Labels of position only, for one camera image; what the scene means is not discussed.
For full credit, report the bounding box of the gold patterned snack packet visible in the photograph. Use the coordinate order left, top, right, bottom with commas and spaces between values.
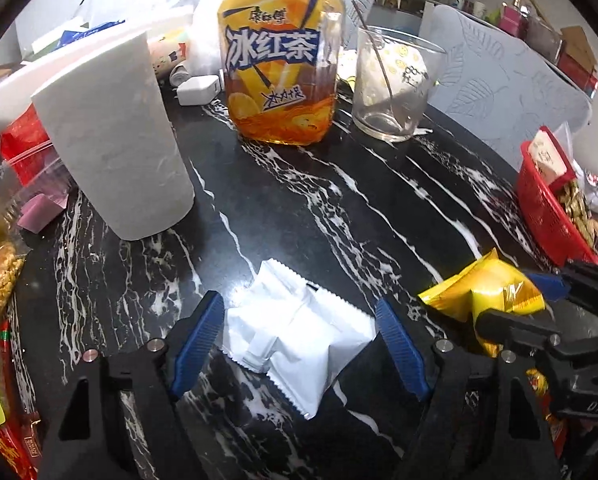
554, 180, 598, 251

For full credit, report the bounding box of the glass cup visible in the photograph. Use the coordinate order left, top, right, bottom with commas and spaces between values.
351, 25, 448, 143

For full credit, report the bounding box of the pink box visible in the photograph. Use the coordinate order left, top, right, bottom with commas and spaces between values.
499, 5, 524, 37

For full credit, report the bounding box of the white charger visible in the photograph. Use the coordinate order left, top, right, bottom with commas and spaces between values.
177, 75, 224, 107

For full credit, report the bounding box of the metal spoon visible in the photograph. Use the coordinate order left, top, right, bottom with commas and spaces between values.
351, 0, 412, 131

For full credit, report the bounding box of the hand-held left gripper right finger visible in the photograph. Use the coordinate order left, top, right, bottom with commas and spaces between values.
375, 296, 562, 480

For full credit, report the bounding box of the white tray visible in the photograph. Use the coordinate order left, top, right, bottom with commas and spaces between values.
0, 6, 200, 131

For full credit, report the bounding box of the yellow snack packet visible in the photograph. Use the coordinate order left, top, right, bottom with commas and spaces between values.
418, 249, 547, 358

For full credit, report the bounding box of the brown cardboard box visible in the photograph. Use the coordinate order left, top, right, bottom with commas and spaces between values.
559, 26, 598, 92

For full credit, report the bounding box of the white plastic bag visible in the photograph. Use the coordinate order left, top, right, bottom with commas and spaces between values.
186, 0, 230, 81

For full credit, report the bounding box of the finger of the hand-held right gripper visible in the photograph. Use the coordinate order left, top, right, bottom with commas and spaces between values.
475, 309, 564, 347
524, 259, 598, 311

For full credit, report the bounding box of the red plastic basket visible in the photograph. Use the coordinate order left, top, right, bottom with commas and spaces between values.
516, 126, 598, 268

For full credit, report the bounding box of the orange snack bag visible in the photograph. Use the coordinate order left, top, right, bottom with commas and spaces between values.
0, 241, 27, 311

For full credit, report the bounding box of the white label snack packet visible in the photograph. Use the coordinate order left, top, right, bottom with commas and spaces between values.
528, 127, 576, 186

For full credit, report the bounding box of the clear zip bag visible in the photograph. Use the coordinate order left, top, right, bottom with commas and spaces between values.
0, 140, 77, 233

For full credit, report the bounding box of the red crinkled snack packet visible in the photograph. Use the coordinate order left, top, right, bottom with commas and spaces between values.
0, 320, 42, 480

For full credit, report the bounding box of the light blue covered chair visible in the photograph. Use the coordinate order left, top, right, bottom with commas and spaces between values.
419, 4, 594, 173

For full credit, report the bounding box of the pink paper piece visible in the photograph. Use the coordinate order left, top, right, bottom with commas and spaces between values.
18, 191, 70, 233

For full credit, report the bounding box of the iced tea bottle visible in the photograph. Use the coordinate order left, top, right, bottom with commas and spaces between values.
218, 0, 347, 147

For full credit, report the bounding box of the paper towel roll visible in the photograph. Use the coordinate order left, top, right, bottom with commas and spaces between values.
30, 26, 196, 242

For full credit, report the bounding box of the red flat packet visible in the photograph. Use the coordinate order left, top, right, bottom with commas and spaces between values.
0, 105, 52, 186

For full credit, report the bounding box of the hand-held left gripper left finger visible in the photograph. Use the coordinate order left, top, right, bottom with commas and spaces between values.
36, 290, 226, 480

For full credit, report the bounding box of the white covered chair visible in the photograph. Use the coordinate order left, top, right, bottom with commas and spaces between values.
341, 0, 380, 51

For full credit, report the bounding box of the pale yellow flat packet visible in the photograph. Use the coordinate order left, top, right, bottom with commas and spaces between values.
336, 49, 360, 92

